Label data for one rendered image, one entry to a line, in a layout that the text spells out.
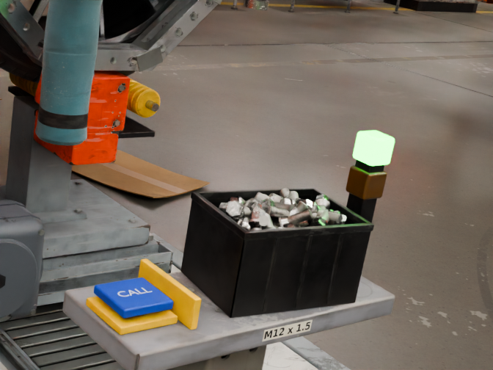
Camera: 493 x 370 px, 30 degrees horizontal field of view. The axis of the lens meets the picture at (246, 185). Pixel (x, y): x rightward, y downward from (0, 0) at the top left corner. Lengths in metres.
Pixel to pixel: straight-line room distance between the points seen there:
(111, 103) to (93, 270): 0.37
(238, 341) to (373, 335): 1.13
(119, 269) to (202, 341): 0.90
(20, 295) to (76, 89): 0.36
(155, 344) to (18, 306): 0.48
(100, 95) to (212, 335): 0.76
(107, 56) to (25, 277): 0.48
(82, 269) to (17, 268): 0.46
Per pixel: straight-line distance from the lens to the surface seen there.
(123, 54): 1.77
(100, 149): 1.79
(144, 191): 2.84
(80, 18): 1.56
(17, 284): 1.48
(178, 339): 1.08
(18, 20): 1.65
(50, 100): 1.59
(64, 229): 1.93
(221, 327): 1.12
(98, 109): 1.76
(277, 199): 1.21
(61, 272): 1.89
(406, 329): 2.30
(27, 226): 1.47
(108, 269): 1.95
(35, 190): 1.94
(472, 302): 2.55
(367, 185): 1.27
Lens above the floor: 0.96
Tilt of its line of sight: 18 degrees down
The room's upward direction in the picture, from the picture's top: 10 degrees clockwise
